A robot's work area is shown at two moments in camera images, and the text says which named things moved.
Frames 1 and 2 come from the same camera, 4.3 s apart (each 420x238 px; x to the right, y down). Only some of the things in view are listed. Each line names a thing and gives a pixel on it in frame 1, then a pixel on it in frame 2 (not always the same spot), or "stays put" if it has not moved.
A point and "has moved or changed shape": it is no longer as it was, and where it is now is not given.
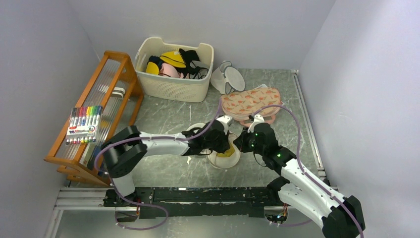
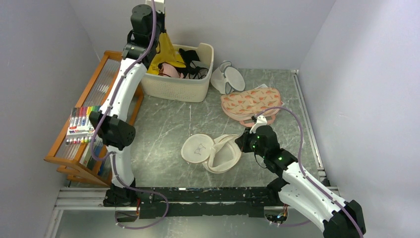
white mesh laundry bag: [225, 162] has moved or changed shape
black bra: [188, 56] stays put
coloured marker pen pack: [83, 124] stays put
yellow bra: [228, 153] → [167, 54]
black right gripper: [240, 142] stays put
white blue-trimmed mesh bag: [227, 78] stays put
